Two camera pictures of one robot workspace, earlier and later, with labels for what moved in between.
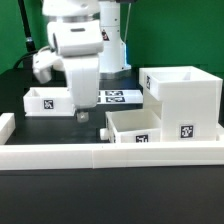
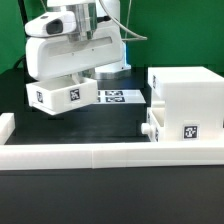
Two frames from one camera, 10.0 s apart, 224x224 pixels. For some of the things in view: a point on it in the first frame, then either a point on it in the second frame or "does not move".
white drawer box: (131, 126) -> (156, 117)
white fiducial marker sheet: (133, 96) does not move
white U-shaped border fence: (43, 156) does not move
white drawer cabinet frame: (186, 100) does not move
